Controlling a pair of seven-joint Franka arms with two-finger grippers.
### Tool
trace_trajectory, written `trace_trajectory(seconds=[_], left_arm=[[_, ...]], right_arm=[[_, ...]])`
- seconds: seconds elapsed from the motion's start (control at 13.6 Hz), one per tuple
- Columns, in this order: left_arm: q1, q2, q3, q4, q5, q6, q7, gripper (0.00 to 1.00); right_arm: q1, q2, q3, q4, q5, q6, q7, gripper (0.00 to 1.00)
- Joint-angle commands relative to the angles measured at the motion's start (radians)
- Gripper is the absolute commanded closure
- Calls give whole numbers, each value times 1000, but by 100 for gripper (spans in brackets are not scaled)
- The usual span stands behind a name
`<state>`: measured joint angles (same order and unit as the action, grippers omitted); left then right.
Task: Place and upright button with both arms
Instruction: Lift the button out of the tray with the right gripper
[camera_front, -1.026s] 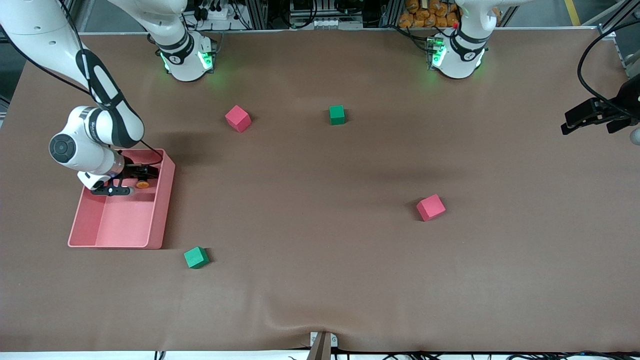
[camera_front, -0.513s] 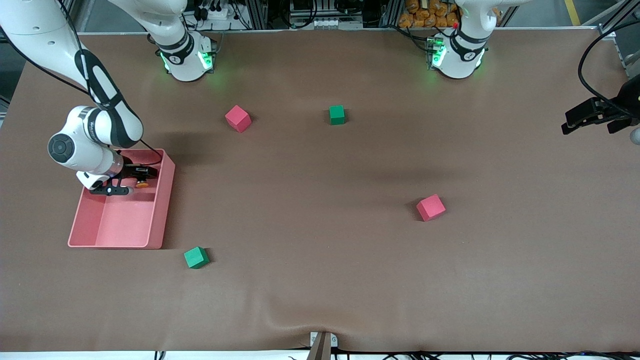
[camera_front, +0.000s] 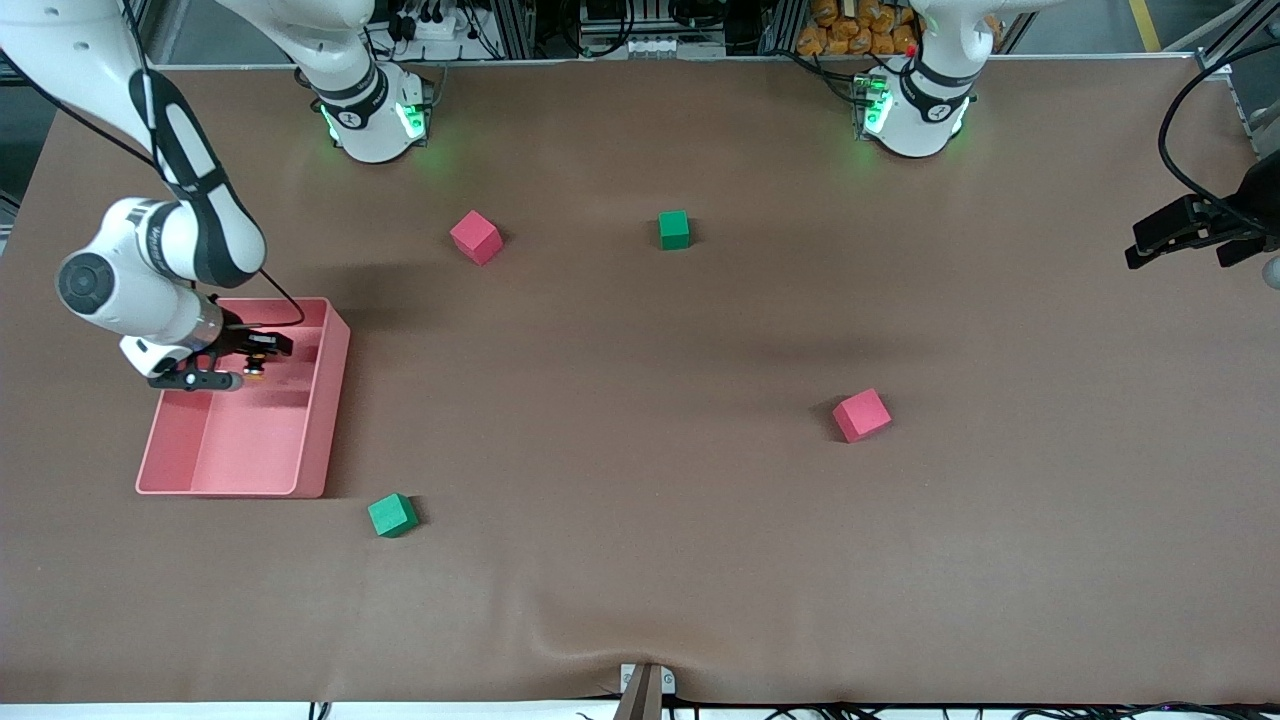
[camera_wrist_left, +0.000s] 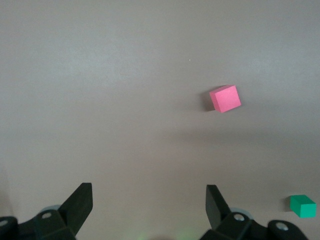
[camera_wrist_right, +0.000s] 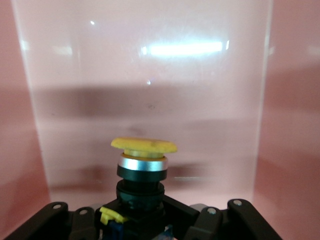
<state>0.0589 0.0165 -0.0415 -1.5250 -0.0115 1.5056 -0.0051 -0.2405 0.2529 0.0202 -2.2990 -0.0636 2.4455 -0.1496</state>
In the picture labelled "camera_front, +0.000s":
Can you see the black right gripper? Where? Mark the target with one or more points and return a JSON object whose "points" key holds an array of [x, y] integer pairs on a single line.
{"points": [[236, 340]]}

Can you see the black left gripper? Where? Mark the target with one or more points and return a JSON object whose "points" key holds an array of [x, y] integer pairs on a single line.
{"points": [[1256, 197]]}

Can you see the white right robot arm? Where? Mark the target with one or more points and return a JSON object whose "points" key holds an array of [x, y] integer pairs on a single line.
{"points": [[170, 240]]}

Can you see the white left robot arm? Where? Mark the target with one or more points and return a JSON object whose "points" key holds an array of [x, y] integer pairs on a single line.
{"points": [[920, 120]]}

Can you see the pink plastic bin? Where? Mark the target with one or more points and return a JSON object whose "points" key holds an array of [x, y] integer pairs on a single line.
{"points": [[250, 440]]}

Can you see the green foam cube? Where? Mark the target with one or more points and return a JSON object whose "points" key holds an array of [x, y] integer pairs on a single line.
{"points": [[674, 230], [393, 515]]}

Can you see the pink foam cube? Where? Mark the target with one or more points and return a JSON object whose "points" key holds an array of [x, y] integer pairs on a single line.
{"points": [[475, 237], [861, 415]]}

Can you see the white power strip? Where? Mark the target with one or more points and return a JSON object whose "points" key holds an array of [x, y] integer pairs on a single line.
{"points": [[440, 28]]}

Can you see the orange lumpy objects pile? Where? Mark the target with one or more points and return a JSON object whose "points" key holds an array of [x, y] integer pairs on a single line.
{"points": [[850, 30]]}

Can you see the brown paper table cover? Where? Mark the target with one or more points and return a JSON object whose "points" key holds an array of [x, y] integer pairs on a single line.
{"points": [[640, 560]]}

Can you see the white terminal strip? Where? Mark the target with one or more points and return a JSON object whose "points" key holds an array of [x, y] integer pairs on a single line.
{"points": [[670, 47]]}

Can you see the aluminium table side rail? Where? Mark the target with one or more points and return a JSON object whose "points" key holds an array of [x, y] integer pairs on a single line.
{"points": [[1255, 105]]}

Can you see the silver table corner bracket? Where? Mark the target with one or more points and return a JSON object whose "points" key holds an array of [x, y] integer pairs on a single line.
{"points": [[1215, 66]]}

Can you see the aluminium diagonal frame beam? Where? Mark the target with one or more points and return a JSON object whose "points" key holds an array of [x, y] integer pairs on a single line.
{"points": [[1235, 25]]}

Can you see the aluminium frame post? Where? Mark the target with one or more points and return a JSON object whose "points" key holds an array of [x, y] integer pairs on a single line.
{"points": [[512, 25], [785, 25]]}

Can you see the brown angled metal post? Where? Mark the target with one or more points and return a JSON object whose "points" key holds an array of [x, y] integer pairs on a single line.
{"points": [[640, 702]]}

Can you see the silver table clamp bracket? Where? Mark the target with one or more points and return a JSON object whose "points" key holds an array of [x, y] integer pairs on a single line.
{"points": [[667, 683]]}

